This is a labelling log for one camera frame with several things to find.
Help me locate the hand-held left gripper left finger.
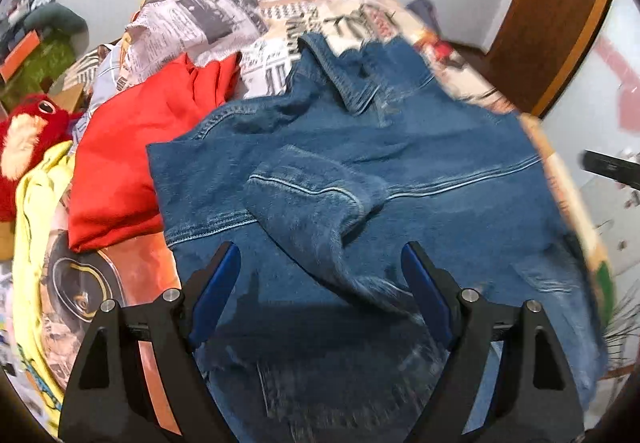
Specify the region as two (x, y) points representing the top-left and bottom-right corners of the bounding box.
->
(59, 241), (242, 443)

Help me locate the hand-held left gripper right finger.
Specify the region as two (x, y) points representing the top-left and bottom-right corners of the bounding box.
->
(401, 241), (586, 443)

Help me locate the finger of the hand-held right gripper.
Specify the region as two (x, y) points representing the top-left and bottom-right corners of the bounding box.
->
(580, 149), (640, 186)

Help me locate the blue denim jacket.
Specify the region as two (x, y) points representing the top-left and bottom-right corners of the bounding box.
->
(146, 33), (608, 443)

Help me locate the brown wooden door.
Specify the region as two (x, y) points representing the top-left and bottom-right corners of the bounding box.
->
(482, 0), (621, 118)

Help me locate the red garment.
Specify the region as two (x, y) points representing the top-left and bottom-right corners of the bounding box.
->
(67, 52), (243, 254)

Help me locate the yellow cloth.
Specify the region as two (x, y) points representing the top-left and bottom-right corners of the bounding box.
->
(12, 140), (76, 426)

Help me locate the red plush toy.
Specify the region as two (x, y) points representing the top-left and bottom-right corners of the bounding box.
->
(0, 93), (76, 223)

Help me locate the printed bed blanket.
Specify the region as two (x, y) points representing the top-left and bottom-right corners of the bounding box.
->
(14, 0), (616, 404)

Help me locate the green plush toy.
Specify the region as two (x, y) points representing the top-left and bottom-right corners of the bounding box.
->
(0, 4), (90, 111)

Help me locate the orange box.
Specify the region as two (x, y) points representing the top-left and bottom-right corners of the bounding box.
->
(0, 30), (42, 81)

